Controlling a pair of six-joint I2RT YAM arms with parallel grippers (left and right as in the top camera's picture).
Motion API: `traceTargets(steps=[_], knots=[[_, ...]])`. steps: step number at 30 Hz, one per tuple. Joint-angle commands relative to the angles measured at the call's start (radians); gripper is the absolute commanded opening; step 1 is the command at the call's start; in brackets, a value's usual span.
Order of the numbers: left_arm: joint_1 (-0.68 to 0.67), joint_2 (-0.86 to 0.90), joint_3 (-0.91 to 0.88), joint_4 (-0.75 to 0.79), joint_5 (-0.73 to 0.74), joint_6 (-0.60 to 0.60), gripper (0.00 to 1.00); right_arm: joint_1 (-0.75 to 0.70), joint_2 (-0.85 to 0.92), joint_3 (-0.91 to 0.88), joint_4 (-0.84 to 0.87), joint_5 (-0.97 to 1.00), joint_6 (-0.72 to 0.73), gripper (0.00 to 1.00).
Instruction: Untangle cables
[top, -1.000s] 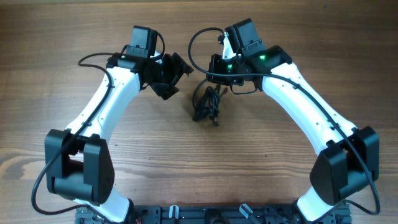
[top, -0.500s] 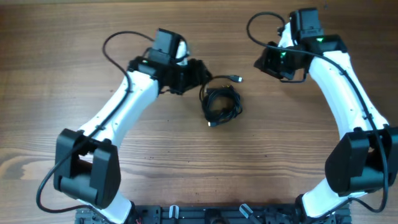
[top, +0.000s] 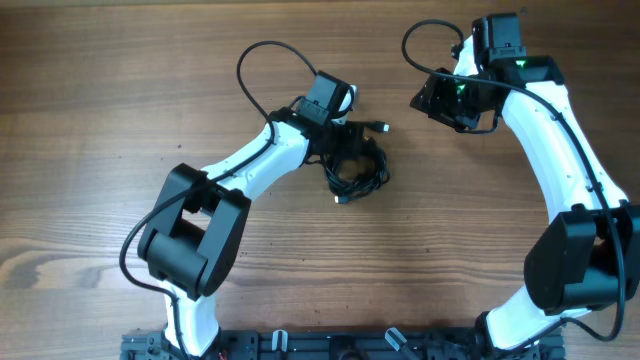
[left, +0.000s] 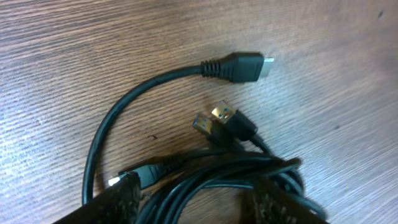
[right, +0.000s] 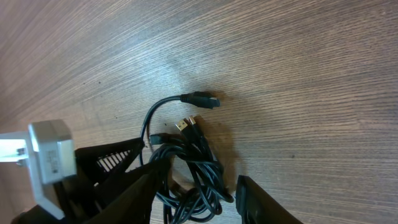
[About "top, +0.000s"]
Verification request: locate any black cable bundle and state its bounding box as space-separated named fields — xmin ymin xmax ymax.
xmin=322 ymin=120 xmax=392 ymax=205

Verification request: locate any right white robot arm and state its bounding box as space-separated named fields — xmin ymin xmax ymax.
xmin=411 ymin=13 xmax=639 ymax=359

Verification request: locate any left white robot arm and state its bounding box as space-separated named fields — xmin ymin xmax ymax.
xmin=137 ymin=71 xmax=358 ymax=359

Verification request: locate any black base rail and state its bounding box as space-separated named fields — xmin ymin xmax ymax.
xmin=120 ymin=328 xmax=566 ymax=360

